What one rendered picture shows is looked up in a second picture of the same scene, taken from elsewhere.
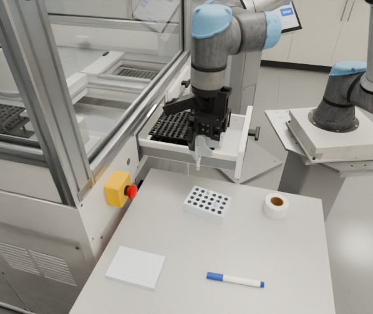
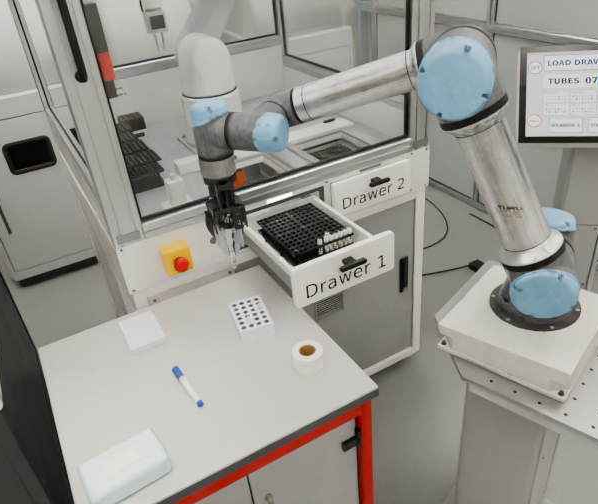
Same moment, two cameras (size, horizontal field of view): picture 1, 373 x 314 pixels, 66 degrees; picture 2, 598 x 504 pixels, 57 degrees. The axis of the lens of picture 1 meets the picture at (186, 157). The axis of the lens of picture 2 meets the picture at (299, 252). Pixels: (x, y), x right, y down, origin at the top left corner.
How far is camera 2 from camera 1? 0.98 m
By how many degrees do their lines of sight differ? 39
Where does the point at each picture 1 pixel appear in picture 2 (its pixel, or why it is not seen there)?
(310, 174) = not seen: hidden behind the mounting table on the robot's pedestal
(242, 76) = (564, 203)
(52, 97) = (98, 150)
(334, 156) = (471, 352)
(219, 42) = (202, 134)
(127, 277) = (127, 332)
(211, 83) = (204, 171)
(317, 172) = not seen: hidden behind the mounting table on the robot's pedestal
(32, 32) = (84, 103)
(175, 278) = (155, 357)
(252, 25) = (239, 125)
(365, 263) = not seen: outside the picture
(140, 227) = (183, 308)
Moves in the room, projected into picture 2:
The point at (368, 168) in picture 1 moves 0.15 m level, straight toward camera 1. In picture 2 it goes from (511, 397) to (438, 407)
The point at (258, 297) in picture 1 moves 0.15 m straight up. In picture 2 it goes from (186, 410) to (171, 358)
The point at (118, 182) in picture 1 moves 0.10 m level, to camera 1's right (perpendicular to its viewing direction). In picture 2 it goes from (170, 249) to (193, 262)
